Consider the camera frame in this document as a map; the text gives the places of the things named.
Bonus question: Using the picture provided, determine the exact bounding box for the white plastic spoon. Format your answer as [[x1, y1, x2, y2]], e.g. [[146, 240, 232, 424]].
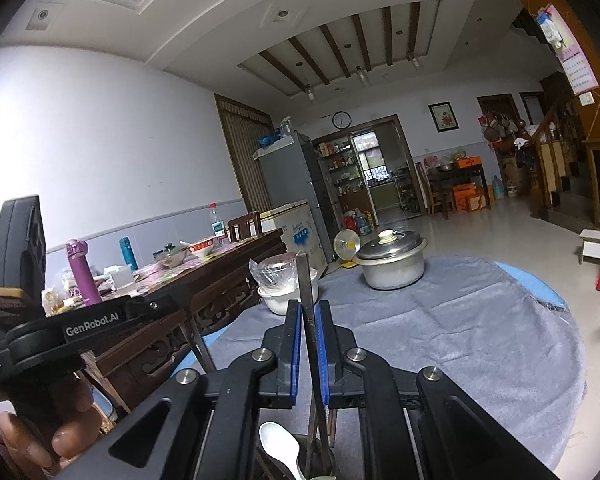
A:
[[259, 422, 306, 480]]

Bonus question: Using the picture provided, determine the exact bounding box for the dark metal chopstick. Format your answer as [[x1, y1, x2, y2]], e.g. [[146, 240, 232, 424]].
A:
[[296, 252, 334, 477]]

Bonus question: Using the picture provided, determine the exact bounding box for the black utensil holder cup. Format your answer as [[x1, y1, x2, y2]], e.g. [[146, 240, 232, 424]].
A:
[[258, 434, 337, 479]]

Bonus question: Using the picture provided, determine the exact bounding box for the person's left hand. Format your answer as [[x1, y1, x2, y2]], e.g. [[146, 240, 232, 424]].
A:
[[0, 374, 102, 479]]

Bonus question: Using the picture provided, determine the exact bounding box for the purple thermos bottle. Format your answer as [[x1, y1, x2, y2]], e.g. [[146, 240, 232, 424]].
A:
[[66, 240, 102, 306]]

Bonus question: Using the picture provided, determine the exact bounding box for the white bowl with plastic bag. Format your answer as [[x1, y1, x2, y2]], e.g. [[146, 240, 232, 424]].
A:
[[249, 252, 300, 316]]

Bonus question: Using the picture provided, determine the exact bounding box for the clear plastic container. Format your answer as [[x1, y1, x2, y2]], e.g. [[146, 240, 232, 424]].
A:
[[105, 264, 134, 290]]

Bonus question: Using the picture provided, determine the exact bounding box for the carved dark wooden sideboard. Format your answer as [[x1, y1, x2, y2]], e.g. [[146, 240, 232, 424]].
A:
[[82, 229, 286, 414]]

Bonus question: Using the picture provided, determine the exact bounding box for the aluminium pot with lid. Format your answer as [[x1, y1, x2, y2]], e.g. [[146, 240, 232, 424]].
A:
[[353, 229, 428, 290]]

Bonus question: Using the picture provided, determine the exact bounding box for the small white electric fan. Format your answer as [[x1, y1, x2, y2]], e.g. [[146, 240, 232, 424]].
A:
[[332, 229, 361, 269]]

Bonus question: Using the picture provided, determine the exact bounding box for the teal thermos bottle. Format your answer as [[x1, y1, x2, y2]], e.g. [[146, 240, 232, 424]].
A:
[[119, 237, 138, 271]]

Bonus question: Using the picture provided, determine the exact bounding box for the white chest freezer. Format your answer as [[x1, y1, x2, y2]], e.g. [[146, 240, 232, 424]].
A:
[[260, 200, 328, 276]]

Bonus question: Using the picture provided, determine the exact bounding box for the red and white bowl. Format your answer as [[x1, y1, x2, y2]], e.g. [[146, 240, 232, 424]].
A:
[[187, 237, 215, 258]]

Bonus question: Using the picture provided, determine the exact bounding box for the clear plastic water bottle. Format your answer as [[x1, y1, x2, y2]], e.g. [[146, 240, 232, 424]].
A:
[[209, 203, 228, 246]]

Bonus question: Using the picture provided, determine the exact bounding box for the grey tablecloth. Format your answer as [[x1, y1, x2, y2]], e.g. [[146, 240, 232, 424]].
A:
[[206, 253, 589, 480]]

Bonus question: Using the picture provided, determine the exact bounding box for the grey refrigerator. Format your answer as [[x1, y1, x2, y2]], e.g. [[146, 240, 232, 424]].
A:
[[252, 132, 338, 264]]

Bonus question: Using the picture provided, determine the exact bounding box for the dark dining table background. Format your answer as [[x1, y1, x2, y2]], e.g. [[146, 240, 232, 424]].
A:
[[419, 164, 491, 219]]

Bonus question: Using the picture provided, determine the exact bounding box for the white step stool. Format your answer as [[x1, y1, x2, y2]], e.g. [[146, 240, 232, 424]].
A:
[[579, 229, 600, 262]]

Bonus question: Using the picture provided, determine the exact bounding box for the round wall clock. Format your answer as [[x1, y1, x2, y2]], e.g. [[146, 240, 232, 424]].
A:
[[332, 110, 352, 130]]

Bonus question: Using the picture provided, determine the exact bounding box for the framed wall picture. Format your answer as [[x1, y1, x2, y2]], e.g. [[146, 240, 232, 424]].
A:
[[428, 102, 460, 132]]

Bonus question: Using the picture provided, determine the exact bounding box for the wall calendar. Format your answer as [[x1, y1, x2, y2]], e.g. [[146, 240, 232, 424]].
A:
[[535, 4, 600, 96]]

